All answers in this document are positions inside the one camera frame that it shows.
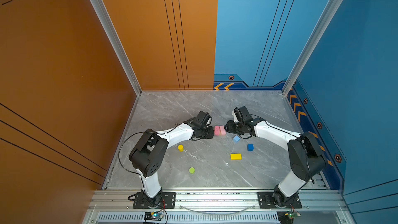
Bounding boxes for green circuit board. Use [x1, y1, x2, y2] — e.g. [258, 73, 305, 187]
[144, 212, 165, 224]
[277, 212, 301, 224]

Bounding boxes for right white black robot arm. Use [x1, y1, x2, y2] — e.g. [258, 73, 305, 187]
[224, 118, 329, 208]

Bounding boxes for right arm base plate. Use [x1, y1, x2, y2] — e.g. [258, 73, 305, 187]
[257, 191, 302, 209]

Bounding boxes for dark blue cube block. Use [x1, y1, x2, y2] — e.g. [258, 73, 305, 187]
[247, 144, 254, 151]

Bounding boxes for right green circuit board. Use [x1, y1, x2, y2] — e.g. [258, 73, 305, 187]
[277, 212, 301, 224]

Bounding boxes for aluminium front rail frame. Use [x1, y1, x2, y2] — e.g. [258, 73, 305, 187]
[83, 188, 355, 224]

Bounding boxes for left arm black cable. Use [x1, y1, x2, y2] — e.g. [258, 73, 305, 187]
[117, 122, 187, 178]

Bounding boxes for left aluminium corner post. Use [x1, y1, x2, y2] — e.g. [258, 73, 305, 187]
[90, 0, 142, 97]

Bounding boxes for light pink rectangular block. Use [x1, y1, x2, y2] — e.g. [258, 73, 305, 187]
[219, 125, 226, 136]

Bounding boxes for aluminium corner post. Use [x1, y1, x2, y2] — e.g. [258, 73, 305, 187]
[282, 0, 343, 96]
[90, 0, 142, 97]

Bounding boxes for right aluminium corner post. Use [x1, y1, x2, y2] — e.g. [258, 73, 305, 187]
[282, 0, 343, 96]

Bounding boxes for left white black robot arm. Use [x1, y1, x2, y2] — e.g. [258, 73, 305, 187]
[129, 111, 214, 208]

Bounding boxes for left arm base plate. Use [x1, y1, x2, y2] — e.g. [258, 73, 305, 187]
[133, 191, 176, 209]

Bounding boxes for light blue cube block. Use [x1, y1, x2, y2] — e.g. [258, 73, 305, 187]
[233, 136, 240, 143]

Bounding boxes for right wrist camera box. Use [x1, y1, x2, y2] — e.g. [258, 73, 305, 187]
[233, 106, 253, 125]

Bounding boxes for left green circuit board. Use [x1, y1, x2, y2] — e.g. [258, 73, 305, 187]
[144, 212, 165, 224]

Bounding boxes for yellow rectangular block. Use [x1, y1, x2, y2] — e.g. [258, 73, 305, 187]
[230, 153, 242, 161]

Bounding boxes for clear cable on rail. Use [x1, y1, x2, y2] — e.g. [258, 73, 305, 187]
[178, 204, 259, 216]

